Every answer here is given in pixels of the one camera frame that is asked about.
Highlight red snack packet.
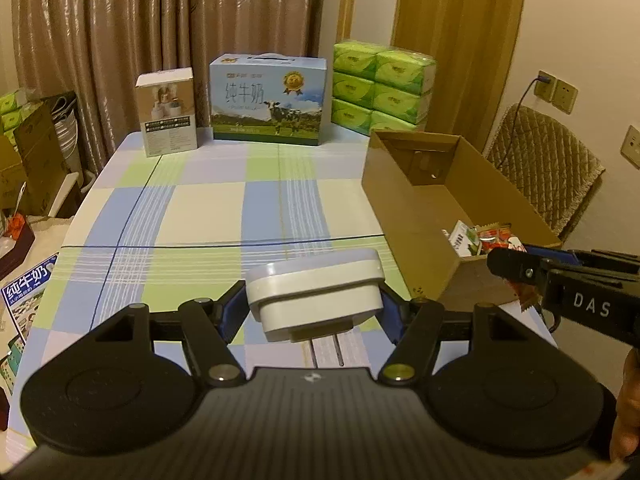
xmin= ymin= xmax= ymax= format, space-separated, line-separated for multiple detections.
xmin=475 ymin=222 xmax=526 ymax=254

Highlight green spray medicine box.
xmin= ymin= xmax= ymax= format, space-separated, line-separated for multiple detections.
xmin=448 ymin=220 xmax=482 ymax=258

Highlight white power adapter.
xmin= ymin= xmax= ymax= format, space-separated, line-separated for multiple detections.
xmin=245 ymin=248 xmax=385 ymax=342

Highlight person right hand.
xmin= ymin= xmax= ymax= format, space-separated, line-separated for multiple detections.
xmin=610 ymin=349 xmax=640 ymax=460

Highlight quilted brown chair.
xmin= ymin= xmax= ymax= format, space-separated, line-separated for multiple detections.
xmin=486 ymin=104 xmax=605 ymax=240

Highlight checkered bed sheet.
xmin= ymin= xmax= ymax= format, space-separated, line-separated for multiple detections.
xmin=6 ymin=127 xmax=557 ymax=461

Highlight brown cardboard box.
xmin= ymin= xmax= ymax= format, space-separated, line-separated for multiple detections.
xmin=362 ymin=130 xmax=561 ymax=312

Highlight white product box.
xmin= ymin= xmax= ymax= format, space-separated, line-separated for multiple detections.
xmin=134 ymin=67 xmax=198 ymax=157

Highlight green tissue pack stack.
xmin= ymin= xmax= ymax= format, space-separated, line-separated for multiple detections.
xmin=331 ymin=40 xmax=437 ymax=136

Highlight blue milk carton box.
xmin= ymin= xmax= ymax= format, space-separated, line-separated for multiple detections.
xmin=209 ymin=53 xmax=326 ymax=145

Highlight brown boxes on floor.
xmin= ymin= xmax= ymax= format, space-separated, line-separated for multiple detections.
xmin=1 ymin=89 xmax=85 ymax=216

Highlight brown curtain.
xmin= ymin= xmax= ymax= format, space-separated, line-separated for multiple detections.
xmin=12 ymin=0 xmax=322 ymax=171

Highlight wall power socket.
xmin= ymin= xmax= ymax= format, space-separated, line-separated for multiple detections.
xmin=534 ymin=70 xmax=556 ymax=103

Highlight black charger cable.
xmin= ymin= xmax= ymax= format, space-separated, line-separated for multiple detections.
xmin=494 ymin=75 xmax=551 ymax=172

